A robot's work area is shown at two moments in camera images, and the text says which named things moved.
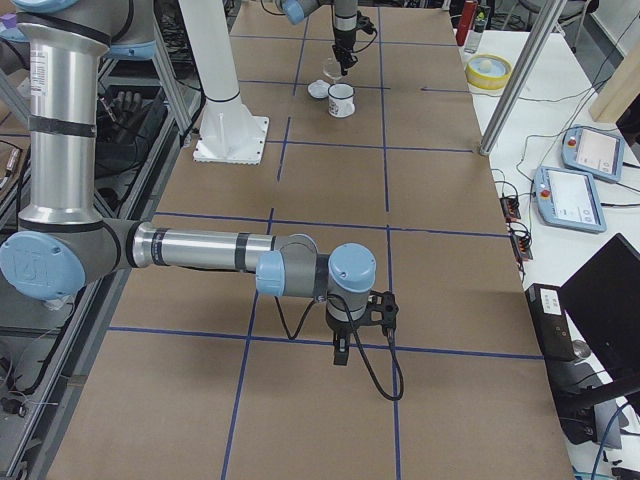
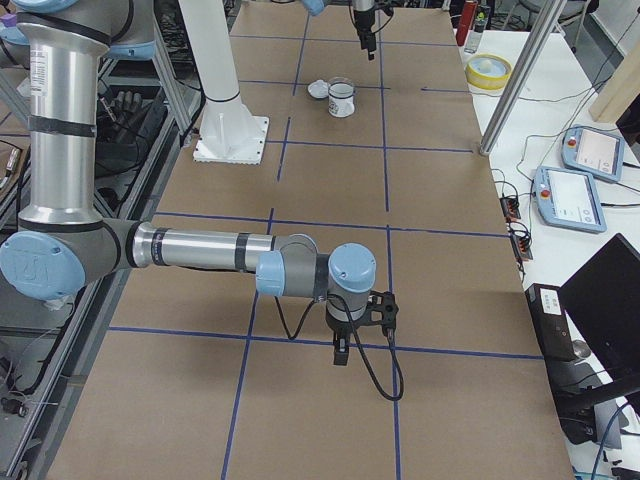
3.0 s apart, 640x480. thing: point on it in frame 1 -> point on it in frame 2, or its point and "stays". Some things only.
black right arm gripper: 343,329 stays
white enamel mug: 341,100 stays
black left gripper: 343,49 -> 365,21
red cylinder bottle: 470,7 stays
